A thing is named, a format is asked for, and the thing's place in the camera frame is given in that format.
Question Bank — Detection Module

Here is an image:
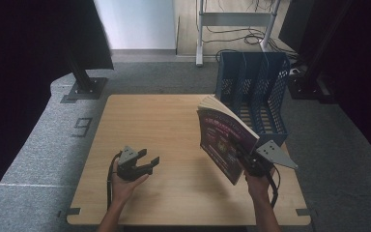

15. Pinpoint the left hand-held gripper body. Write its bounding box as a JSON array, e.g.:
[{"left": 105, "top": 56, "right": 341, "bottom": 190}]
[{"left": 115, "top": 145, "right": 150, "bottom": 182}]

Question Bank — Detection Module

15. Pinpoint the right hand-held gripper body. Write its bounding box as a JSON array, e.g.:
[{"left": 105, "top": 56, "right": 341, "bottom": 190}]
[{"left": 240, "top": 139, "right": 299, "bottom": 178}]

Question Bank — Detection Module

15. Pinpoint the purple cover book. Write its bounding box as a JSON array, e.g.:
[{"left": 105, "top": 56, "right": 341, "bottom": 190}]
[{"left": 196, "top": 94, "right": 261, "bottom": 187}]

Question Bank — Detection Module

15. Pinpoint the blue plastic file rack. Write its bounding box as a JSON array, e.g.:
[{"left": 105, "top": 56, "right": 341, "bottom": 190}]
[{"left": 214, "top": 51, "right": 292, "bottom": 148}]

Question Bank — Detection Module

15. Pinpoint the person's left hand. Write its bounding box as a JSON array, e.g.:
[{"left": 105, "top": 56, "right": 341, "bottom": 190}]
[{"left": 110, "top": 167, "right": 150, "bottom": 203}]

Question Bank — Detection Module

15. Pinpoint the person's right hand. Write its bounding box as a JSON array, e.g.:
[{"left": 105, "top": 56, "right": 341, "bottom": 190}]
[{"left": 244, "top": 167, "right": 276, "bottom": 203}]

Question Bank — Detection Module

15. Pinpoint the black metal stand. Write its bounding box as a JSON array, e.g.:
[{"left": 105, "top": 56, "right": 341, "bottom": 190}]
[
  {"left": 286, "top": 32, "right": 339, "bottom": 104},
  {"left": 67, "top": 54, "right": 108, "bottom": 101}
]

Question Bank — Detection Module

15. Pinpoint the dark curtain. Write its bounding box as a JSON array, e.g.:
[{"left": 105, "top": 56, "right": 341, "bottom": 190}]
[
  {"left": 0, "top": 0, "right": 115, "bottom": 214},
  {"left": 278, "top": 0, "right": 371, "bottom": 168}
]

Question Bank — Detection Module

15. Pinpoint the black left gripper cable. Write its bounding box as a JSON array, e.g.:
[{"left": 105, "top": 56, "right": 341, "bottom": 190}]
[{"left": 106, "top": 151, "right": 124, "bottom": 211}]

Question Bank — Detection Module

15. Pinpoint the grey table bracket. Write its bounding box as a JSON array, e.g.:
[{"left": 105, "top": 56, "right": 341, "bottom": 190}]
[
  {"left": 295, "top": 208, "right": 318, "bottom": 223},
  {"left": 57, "top": 207, "right": 82, "bottom": 223}
]

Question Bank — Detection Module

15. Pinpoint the tangle of black floor cables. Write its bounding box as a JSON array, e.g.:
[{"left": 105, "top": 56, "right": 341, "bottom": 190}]
[{"left": 202, "top": 0, "right": 299, "bottom": 62}]

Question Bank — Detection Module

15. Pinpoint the white metal desk frame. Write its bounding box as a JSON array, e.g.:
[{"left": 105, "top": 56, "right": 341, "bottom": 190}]
[{"left": 195, "top": 0, "right": 283, "bottom": 67}]

